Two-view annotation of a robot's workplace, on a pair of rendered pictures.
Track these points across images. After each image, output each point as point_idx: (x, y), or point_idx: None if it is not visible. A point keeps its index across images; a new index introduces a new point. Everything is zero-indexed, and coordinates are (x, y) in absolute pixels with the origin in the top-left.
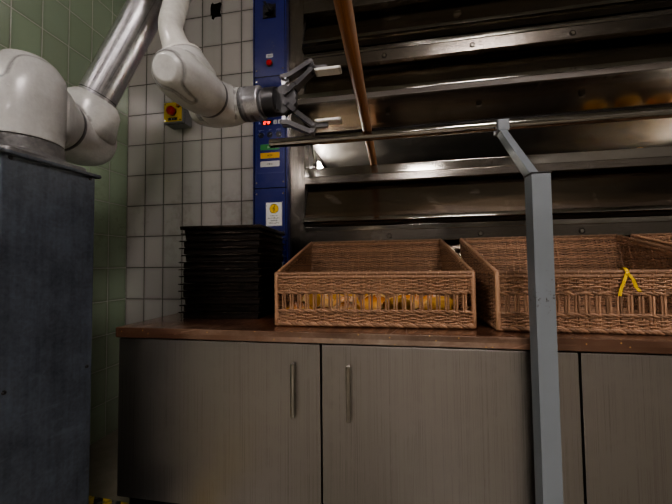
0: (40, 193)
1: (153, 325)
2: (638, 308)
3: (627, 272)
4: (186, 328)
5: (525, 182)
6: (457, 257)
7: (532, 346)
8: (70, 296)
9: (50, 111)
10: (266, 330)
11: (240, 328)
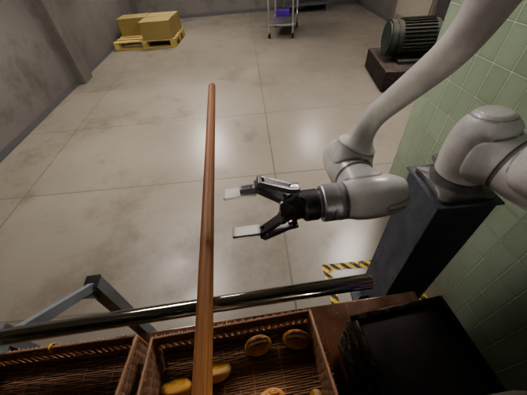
0: (412, 195)
1: (395, 302)
2: (58, 356)
3: (53, 342)
4: (361, 299)
5: (99, 286)
6: (139, 392)
7: (146, 327)
8: (401, 247)
9: (445, 155)
10: (304, 309)
11: (325, 309)
